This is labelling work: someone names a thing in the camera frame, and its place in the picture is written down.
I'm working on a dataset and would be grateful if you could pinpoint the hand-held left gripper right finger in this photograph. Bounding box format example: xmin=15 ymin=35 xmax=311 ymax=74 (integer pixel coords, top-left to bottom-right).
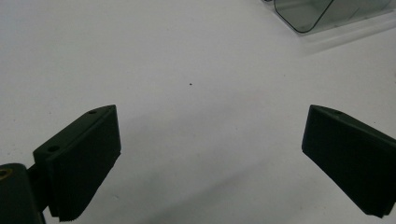
xmin=301 ymin=105 xmax=396 ymax=218

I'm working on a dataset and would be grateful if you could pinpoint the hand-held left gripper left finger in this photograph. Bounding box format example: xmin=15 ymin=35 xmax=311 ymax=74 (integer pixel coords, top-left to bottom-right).
xmin=33 ymin=105 xmax=122 ymax=222

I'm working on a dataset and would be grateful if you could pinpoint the clear plastic container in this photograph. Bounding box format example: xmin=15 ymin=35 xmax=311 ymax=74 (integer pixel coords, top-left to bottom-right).
xmin=262 ymin=0 xmax=396 ymax=35

